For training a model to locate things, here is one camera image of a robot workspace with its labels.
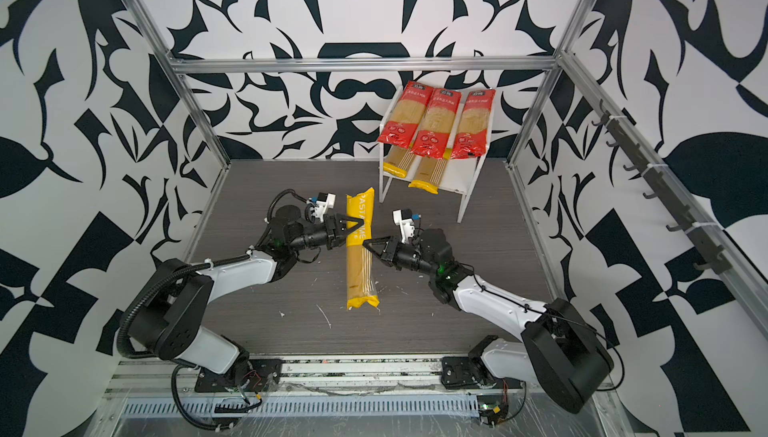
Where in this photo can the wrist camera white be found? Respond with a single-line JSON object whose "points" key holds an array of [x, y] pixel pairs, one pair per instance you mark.
{"points": [[318, 207], [408, 223]]}

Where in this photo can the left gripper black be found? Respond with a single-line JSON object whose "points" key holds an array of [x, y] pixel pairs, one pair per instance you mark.
{"points": [[330, 227]]}

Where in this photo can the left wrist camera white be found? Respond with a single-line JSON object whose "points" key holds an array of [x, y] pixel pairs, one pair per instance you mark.
{"points": [[318, 207]]}

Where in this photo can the white two-tier shelf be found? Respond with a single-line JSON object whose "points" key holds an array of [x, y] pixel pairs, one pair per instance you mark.
{"points": [[460, 176]]}

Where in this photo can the yellow spaghetti bag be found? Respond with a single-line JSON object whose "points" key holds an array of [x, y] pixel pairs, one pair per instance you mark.
{"points": [[360, 285], [398, 162], [430, 172]]}

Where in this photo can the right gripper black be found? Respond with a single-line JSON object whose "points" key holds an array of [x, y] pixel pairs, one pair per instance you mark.
{"points": [[395, 251]]}

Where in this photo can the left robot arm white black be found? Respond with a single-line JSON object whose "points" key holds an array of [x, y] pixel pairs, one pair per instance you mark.
{"points": [[165, 319]]}

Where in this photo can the white cable duct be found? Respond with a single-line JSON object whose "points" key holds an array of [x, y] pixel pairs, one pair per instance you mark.
{"points": [[314, 406]]}

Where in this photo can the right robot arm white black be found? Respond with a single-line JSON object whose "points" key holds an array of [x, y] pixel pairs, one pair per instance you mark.
{"points": [[563, 355]]}

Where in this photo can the wall hook rack grey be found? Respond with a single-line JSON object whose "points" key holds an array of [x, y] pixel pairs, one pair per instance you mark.
{"points": [[657, 175]]}

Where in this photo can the red spaghetti bag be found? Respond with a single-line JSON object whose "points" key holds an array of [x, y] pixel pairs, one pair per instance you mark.
{"points": [[401, 126], [431, 139], [471, 139]]}

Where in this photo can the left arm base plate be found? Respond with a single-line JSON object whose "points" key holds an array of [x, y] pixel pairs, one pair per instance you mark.
{"points": [[240, 377]]}

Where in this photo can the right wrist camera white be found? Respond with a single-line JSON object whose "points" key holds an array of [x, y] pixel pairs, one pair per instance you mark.
{"points": [[408, 223]]}

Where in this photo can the aluminium front rail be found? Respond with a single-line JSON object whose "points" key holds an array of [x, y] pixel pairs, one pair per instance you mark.
{"points": [[304, 373]]}

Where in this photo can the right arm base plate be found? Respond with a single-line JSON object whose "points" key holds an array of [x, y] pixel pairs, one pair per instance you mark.
{"points": [[459, 373]]}

